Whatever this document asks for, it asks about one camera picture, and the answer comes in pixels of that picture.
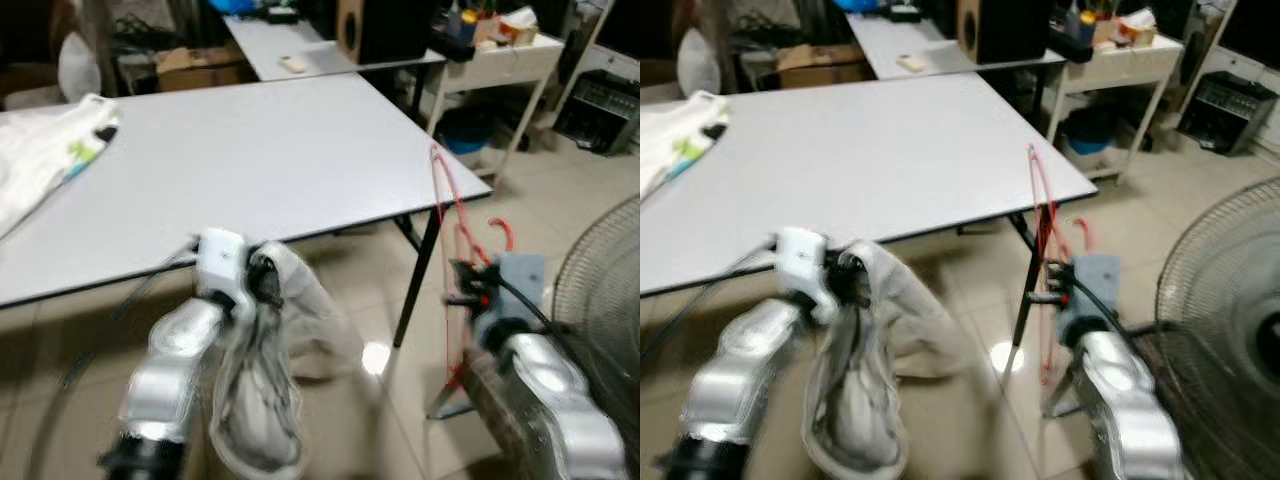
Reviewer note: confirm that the cream denim shorts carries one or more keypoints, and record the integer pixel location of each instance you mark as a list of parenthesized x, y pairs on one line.
[(850, 420), (255, 420)]

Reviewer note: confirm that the white T-shirt green print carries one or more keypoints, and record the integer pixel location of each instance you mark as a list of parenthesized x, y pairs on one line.
[(675, 140), (40, 160)]

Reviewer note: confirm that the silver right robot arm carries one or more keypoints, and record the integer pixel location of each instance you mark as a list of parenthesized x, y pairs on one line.
[(560, 400), (1130, 410)]

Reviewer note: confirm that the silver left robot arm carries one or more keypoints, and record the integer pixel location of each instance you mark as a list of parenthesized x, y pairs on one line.
[(745, 375), (170, 370)]

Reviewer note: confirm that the metal grille floor fan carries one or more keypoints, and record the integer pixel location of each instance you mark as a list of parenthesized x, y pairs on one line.
[(600, 300), (1220, 330)]

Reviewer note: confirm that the blue plastic bucket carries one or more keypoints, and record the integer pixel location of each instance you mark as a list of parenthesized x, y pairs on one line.
[(1088, 135), (468, 135)]

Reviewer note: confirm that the brown cardboard box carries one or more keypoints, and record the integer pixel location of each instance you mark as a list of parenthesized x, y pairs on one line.
[(820, 68), (200, 70)]

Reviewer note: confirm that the black audio amplifier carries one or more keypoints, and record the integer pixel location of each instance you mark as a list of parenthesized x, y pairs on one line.
[(598, 110), (1225, 110)]

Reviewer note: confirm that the white remote control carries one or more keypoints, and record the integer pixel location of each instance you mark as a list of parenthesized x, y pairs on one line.
[(913, 63), (294, 64)]

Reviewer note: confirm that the white side cart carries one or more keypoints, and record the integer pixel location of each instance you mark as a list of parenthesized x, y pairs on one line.
[(520, 62), (1140, 65)]

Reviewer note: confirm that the wooden loudspeaker black front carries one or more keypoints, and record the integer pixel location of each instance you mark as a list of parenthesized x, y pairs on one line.
[(1005, 30), (385, 30)]

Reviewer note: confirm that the orange white snack box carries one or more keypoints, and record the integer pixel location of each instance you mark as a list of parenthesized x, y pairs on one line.
[(1138, 27), (518, 27)]

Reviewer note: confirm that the blue yellow bottle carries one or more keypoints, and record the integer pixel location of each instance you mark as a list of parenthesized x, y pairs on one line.
[(1080, 22), (460, 22)]

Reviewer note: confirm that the white pillow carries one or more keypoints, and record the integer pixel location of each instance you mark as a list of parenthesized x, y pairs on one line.
[(78, 65), (698, 62)]

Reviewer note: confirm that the blue bag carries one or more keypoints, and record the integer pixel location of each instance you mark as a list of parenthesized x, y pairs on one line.
[(235, 6), (857, 5)]

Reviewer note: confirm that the dark brown armchair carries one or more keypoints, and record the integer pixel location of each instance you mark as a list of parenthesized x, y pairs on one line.
[(655, 60), (25, 70)]

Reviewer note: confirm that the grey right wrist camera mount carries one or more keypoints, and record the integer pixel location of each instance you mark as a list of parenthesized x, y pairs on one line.
[(1100, 290), (515, 290)]

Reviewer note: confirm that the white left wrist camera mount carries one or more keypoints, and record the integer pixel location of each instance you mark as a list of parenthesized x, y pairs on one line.
[(803, 262), (220, 262)]

